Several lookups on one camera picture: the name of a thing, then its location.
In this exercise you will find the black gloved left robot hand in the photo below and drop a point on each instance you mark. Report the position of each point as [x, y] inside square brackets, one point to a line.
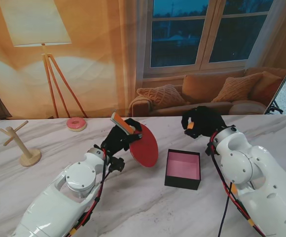
[117, 142]

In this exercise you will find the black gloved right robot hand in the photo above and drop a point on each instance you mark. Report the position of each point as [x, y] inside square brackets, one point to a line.
[207, 121]

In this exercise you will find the red ping pong bat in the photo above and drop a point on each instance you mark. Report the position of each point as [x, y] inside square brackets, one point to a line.
[144, 148]

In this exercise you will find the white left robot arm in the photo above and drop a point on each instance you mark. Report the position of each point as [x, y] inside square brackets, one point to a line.
[66, 197]

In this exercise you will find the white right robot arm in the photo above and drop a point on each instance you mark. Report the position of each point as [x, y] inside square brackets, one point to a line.
[256, 177]

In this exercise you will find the black box with pink inside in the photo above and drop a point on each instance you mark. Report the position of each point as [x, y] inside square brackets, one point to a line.
[182, 168]

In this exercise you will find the pink frosted toy donut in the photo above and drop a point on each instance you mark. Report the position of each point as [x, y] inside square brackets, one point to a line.
[77, 124]

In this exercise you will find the black tripod stand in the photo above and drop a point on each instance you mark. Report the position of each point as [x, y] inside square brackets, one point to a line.
[275, 107]

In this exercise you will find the printed living room backdrop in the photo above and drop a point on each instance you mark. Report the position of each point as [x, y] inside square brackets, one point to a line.
[96, 61]

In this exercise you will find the wooden peg stand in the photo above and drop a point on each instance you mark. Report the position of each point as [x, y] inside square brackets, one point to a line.
[29, 158]

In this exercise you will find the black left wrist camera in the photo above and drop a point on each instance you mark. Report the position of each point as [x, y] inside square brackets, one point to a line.
[116, 165]

